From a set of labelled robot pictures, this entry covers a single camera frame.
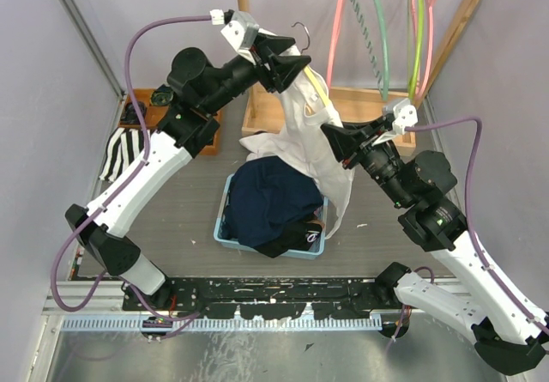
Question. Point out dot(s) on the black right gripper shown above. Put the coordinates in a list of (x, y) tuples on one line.
[(345, 142)]

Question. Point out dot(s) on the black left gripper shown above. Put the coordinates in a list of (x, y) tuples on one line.
[(285, 69)]

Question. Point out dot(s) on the yellow hanger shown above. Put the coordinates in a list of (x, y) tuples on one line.
[(308, 72)]

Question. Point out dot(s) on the white t shirt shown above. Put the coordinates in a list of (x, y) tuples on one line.
[(302, 145)]

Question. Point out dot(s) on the navy blue t shirt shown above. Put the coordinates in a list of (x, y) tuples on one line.
[(265, 195)]

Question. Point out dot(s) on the black printed t shirt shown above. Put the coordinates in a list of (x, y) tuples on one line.
[(296, 236)]

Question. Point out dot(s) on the salmon pink hanger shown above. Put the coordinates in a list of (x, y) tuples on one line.
[(335, 34)]

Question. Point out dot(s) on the mint green hanger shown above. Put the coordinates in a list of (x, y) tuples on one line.
[(380, 66)]

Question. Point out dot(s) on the pink plastic hanger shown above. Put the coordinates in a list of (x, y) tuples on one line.
[(427, 51)]

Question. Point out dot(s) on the lime green hanger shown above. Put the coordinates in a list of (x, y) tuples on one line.
[(415, 38)]

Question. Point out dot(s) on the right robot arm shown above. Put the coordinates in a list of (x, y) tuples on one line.
[(507, 330)]

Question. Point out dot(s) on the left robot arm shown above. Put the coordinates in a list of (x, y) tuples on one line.
[(189, 125)]

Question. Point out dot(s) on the dark rolled item in tray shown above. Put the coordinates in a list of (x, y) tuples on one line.
[(129, 115), (162, 96)]

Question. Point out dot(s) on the light blue plastic basket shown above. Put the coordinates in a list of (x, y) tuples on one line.
[(220, 233)]

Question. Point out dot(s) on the black white striped cloth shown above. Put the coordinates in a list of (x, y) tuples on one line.
[(123, 146)]

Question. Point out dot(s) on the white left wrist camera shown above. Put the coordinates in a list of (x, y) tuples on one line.
[(239, 30)]

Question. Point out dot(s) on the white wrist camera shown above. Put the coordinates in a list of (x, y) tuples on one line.
[(401, 114), (239, 30)]

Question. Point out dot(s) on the wooden clothes rack frame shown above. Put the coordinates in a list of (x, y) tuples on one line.
[(355, 105)]

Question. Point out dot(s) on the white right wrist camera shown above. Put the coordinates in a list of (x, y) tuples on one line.
[(401, 114)]

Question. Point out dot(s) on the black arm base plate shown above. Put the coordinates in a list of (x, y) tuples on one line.
[(268, 298)]

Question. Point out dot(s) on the white slotted cable duct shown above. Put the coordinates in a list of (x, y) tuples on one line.
[(140, 322)]

